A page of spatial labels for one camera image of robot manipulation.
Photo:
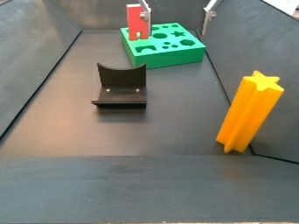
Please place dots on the green shape sorter board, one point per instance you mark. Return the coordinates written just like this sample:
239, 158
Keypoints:
171, 46

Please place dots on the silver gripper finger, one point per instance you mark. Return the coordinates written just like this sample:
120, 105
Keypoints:
145, 14
210, 14

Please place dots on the red arch block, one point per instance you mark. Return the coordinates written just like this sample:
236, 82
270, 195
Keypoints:
137, 29

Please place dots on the yellow star prism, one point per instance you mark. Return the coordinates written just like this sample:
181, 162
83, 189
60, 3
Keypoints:
255, 99

